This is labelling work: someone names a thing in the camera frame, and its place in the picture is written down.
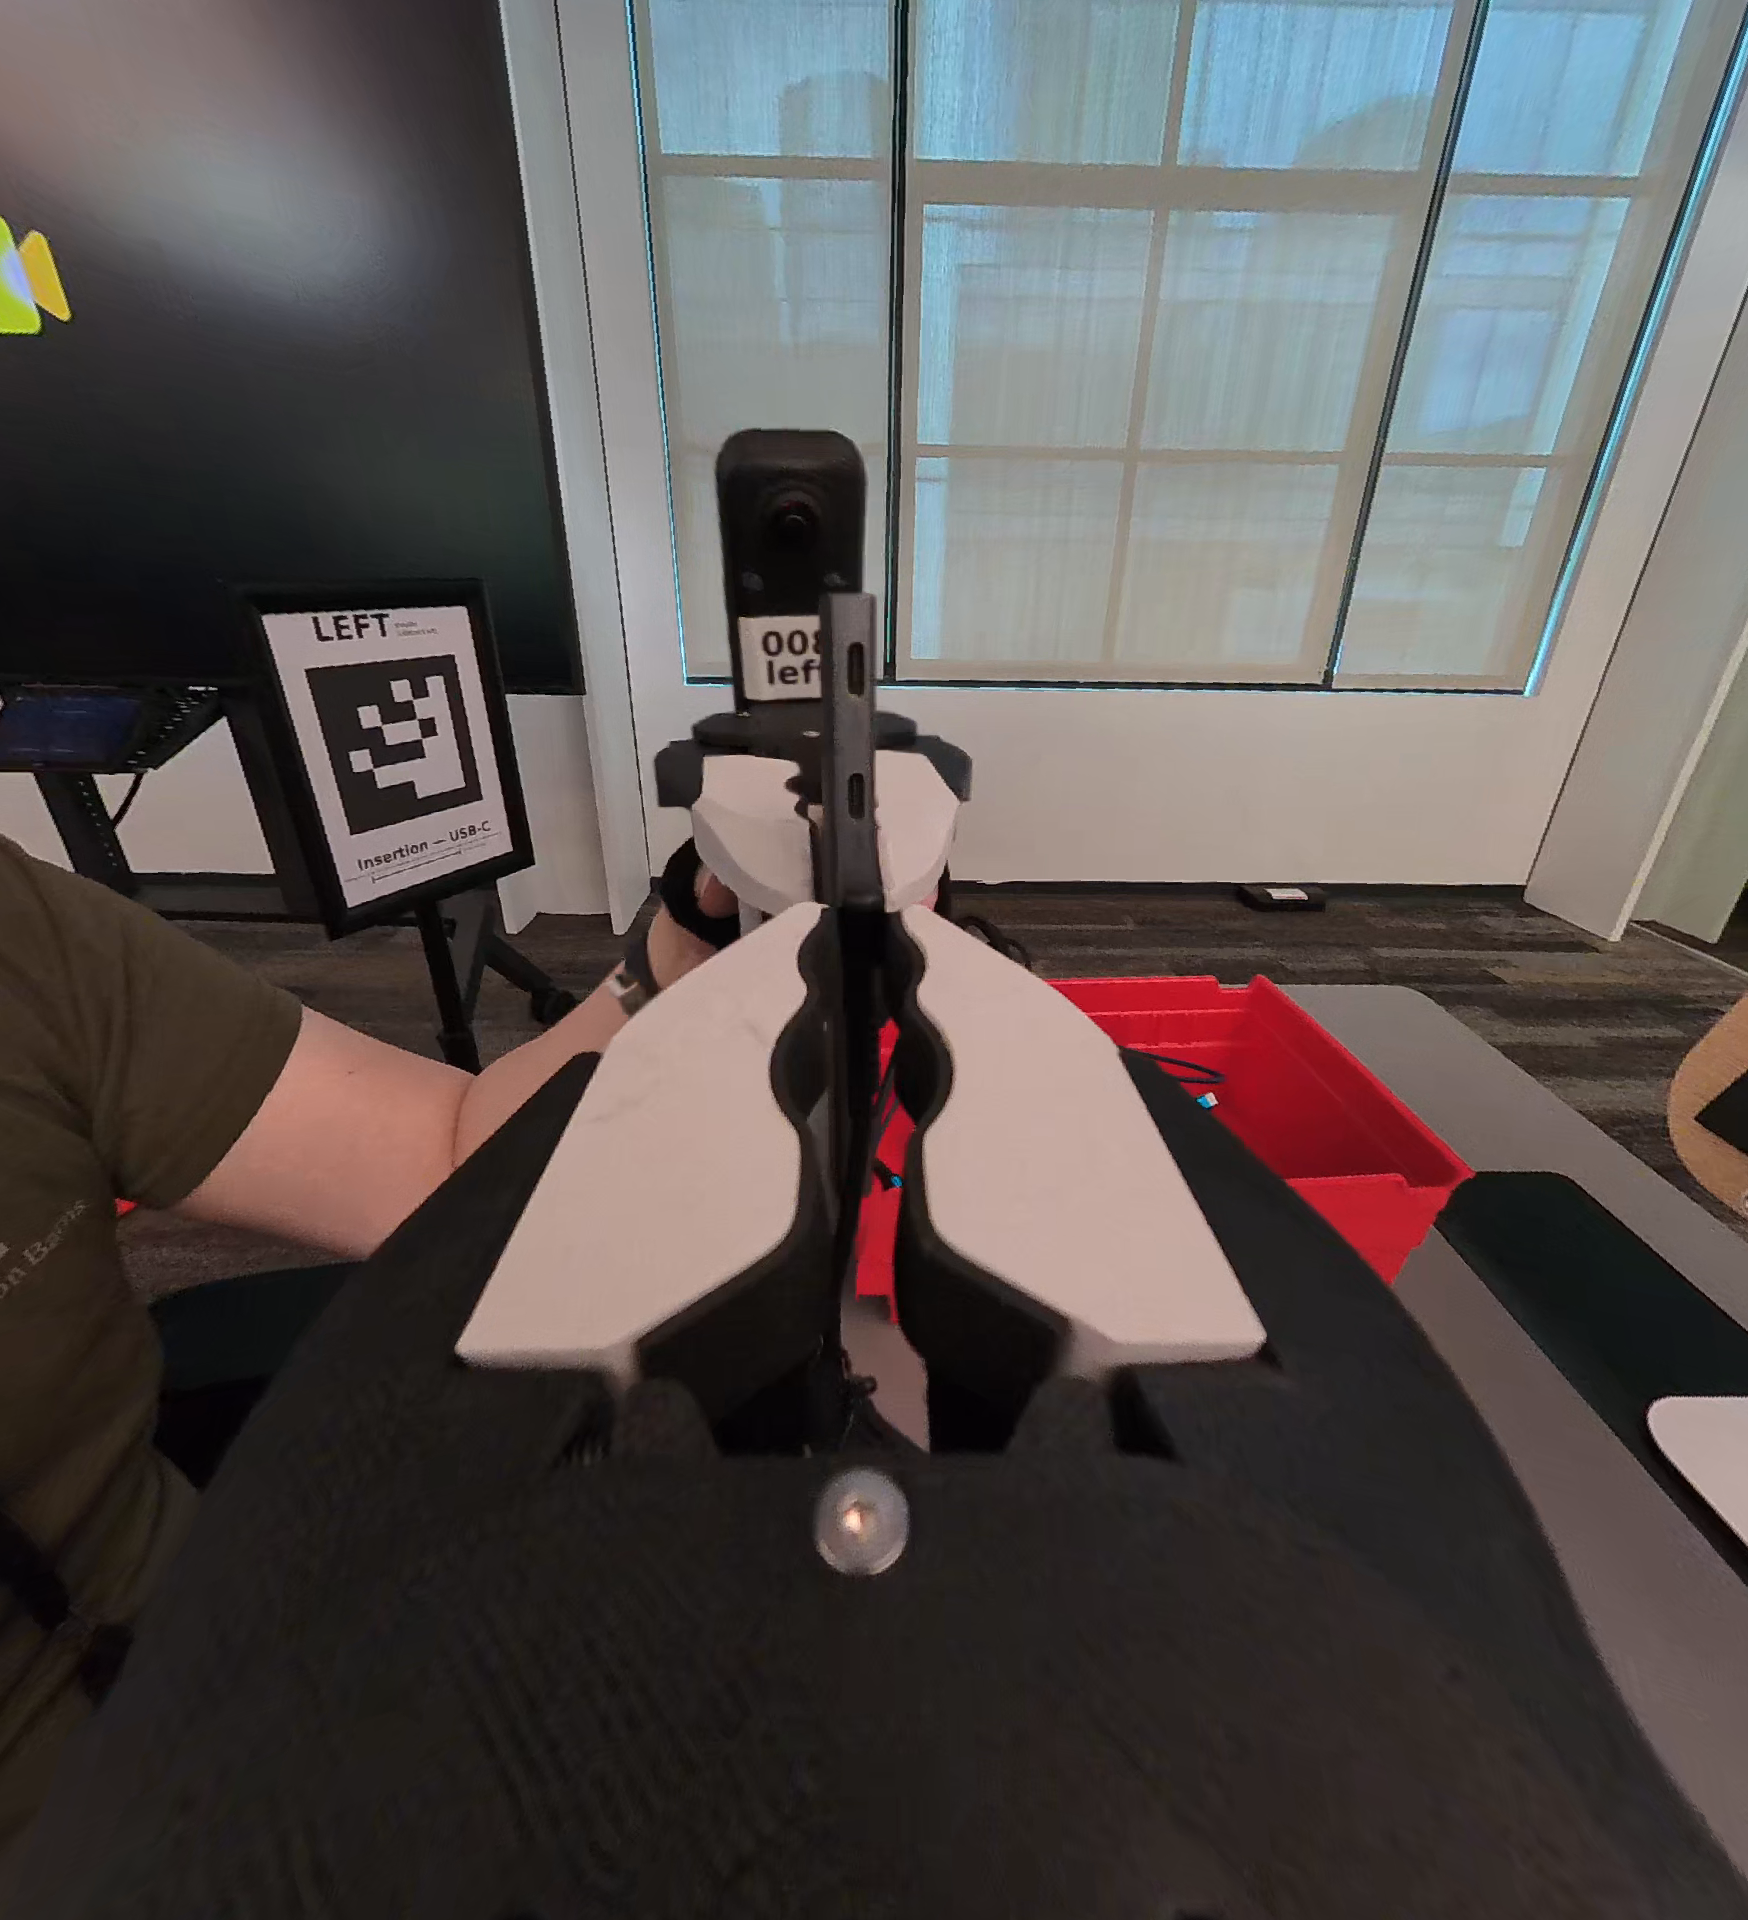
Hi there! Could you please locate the black desk mat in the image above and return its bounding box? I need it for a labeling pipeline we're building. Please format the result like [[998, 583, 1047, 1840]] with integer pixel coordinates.
[[1436, 1171, 1748, 1403]]

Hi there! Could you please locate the black framed tag sign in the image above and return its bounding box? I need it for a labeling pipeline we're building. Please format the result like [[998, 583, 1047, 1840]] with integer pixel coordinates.
[[233, 580, 538, 943]]

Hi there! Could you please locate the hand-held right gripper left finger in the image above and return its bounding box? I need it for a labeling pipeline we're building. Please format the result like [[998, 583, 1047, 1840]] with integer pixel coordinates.
[[454, 901, 846, 1403]]

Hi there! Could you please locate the person's olive shirt torso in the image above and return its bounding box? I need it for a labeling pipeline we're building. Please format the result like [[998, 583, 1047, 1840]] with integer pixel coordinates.
[[0, 817, 308, 1920]]

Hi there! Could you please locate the black office chair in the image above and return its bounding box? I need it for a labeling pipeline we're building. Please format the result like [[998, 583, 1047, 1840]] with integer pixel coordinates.
[[152, 1258, 367, 1486]]

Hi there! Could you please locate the large gridded window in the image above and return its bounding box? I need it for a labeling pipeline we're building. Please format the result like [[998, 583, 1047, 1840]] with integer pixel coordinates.
[[631, 0, 1748, 695]]

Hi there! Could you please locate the black sign stand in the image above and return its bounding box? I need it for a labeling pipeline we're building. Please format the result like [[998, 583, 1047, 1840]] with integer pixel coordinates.
[[418, 884, 580, 1074]]

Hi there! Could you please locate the black tablet stand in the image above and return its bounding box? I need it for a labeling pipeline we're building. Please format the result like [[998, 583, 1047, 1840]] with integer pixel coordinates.
[[35, 683, 292, 903]]

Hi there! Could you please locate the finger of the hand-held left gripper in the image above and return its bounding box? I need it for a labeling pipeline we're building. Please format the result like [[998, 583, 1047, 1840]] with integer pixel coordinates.
[[692, 753, 815, 915], [880, 750, 954, 903]]

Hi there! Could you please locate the small tablet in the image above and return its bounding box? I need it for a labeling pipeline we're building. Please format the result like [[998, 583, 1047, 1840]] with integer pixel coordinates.
[[0, 685, 152, 775]]

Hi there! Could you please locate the person's left hand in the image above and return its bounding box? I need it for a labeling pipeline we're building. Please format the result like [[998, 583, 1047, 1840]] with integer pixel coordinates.
[[607, 870, 743, 1037]]

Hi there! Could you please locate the red plastic bin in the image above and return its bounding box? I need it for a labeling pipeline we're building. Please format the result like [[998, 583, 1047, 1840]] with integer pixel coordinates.
[[875, 975, 1477, 1288]]

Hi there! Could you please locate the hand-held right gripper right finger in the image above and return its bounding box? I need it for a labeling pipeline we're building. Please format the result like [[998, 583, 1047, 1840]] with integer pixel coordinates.
[[889, 905, 1270, 1403]]

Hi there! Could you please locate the grey usb hub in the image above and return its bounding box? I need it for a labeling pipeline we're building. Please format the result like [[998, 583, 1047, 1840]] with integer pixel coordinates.
[[809, 588, 886, 921]]

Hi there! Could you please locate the large black wall screen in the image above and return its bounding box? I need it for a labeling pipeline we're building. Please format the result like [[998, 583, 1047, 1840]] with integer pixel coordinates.
[[0, 0, 587, 695]]

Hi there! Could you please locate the person's left forearm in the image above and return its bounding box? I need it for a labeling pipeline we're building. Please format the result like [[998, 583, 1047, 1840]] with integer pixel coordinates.
[[267, 967, 637, 1261]]

